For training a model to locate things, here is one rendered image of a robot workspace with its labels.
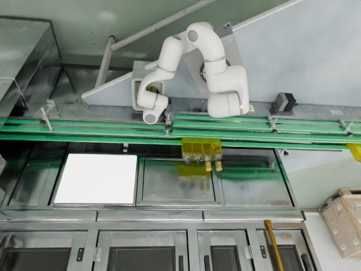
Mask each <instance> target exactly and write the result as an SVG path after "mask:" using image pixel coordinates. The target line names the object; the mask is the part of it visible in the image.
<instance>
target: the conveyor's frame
mask: <svg viewBox="0 0 361 271"><path fill-rule="evenodd" d="M207 101H208V99H200V98H179V97H172V98H171V116H172V114H184V115H208V116H209V114H208V112H207ZM249 104H250V105H249V106H250V108H249V111H248V114H243V115H237V116H232V117H255V118H266V116H267V115H271V116H272V118H279V119H302V120H327V121H337V119H344V120H345V122H361V107H355V106H334V105H314V104H298V105H295V106H294V107H293V108H292V110H293V113H294V115H295V116H278V115H277V113H276V111H275V108H274V106H273V104H272V102H252V101H249ZM56 105H57V106H63V109H62V111H61V113H60V114H59V116H52V114H51V112H49V114H48V115H49V119H48V120H64V121H78V122H105V123H131V124H147V123H145V121H144V120H143V113H135V109H134V108H133V107H128V106H106V105H83V104H60V103H57V104H56ZM41 108H43V109H44V111H45V112H46V110H47V108H48V107H47V103H37V102H16V104H15V106H14V108H13V109H12V111H11V113H10V115H9V116H8V118H10V119H37V120H42V114H43V113H42V111H41ZM165 111H166V109H164V110H163V112H162V114H161V115H160V116H159V118H158V121H157V122H156V123H155V124H158V125H166V122H165Z"/></svg>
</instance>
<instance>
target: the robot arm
mask: <svg viewBox="0 0 361 271"><path fill-rule="evenodd" d="M196 48H198V49H199V50H200V51H201V53H202V55H203V59H204V65H205V66H204V69H203V76H204V78H205V79H206V81H207V91H208V101H207V112H208V114H209V115H210V116H211V117H213V118H222V117H230V116H237V115H243V114H246V113H247V112H248V111H249V108H250V106H249V105H250V104H249V91H248V79H247V73H246V70H245V68H244V67H243V66H241V65H235V66H229V67H228V66H227V64H226V57H225V50H224V47H223V44H222V41H221V40H220V38H219V37H218V35H217V34H216V33H215V32H214V30H213V27H212V25H211V24H210V23H208V22H197V23H193V24H191V25H190V26H188V28H187V29H186V31H184V32H182V33H180V34H177V35H172V36H170V37H168V38H166V39H165V41H164V43H163V46H162V49H161V53H160V57H159V59H158V63H157V66H156V69H155V70H154V71H153V72H151V73H149V74H148V75H147V76H146V77H145V78H144V79H143V80H142V82H141V84H140V87H139V91H138V95H137V98H136V101H137V103H138V105H140V106H141V108H143V120H144V121H145V123H147V124H155V123H156V122H157V121H158V118H159V116H160V115H161V113H162V112H163V110H164V109H165V108H166V107H167V105H168V98H167V97H166V96H164V95H162V94H160V93H159V91H158V89H156V93H154V92H151V91H148V89H147V90H145V89H146V86H147V85H148V84H150V83H152V82H155V81H160V80H169V79H172V78H173V77H174V75H175V72H176V69H177V66H178V64H179V61H180V59H181V56H182V55H183V54H185V53H187V52H190V51H192V50H194V49H196ZM230 90H236V91H237V92H234V93H230V94H229V91H230Z"/></svg>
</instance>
